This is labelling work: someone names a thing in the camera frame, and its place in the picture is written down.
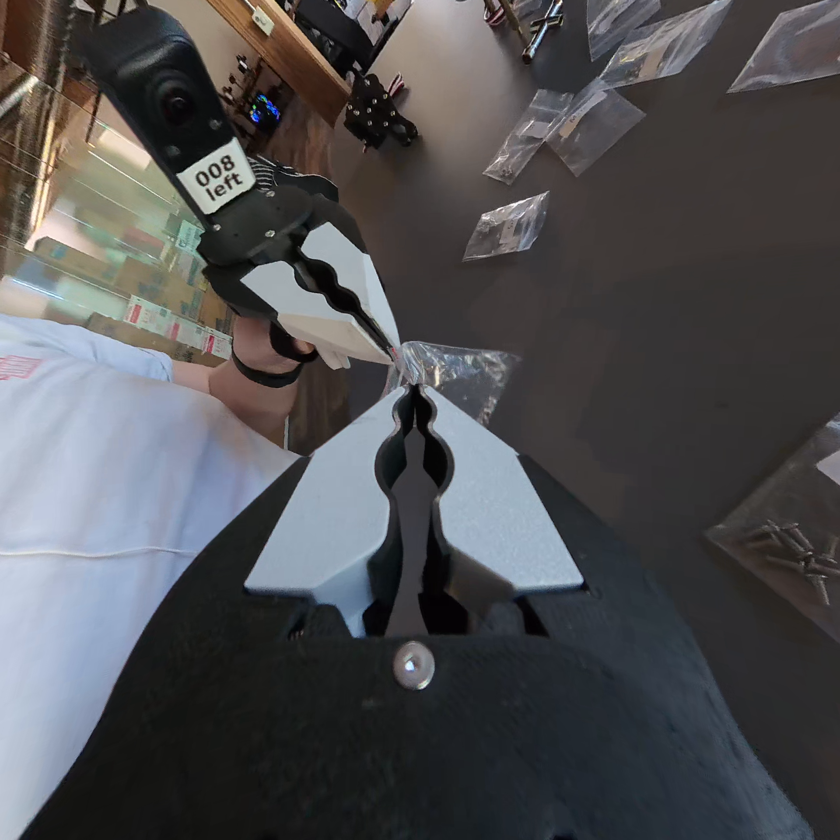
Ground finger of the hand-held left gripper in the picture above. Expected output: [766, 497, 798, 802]
[238, 260, 397, 370]
[302, 220, 403, 350]

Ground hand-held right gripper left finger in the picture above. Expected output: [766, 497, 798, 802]
[243, 386, 417, 639]

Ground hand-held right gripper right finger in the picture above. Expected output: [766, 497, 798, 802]
[415, 385, 585, 608]

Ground clear zip bag red strip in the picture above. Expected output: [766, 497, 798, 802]
[387, 340, 522, 427]

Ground person's left forearm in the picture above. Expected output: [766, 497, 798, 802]
[172, 360, 294, 454]

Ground dark grey desk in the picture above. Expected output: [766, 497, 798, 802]
[289, 0, 840, 840]

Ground person's left hand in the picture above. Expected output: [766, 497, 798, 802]
[209, 319, 311, 408]

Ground striped cloth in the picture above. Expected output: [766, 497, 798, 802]
[246, 152, 339, 198]

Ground stacked cartons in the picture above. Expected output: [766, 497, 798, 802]
[13, 210, 237, 368]

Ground person's white t-shirt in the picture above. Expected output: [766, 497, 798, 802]
[0, 314, 309, 840]

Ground scattered small clear parts bags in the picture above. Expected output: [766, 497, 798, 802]
[462, 0, 840, 647]

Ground metal cross wrench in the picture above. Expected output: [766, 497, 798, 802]
[521, 0, 567, 64]

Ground black metal bracket assembly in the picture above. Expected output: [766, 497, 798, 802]
[344, 71, 421, 153]

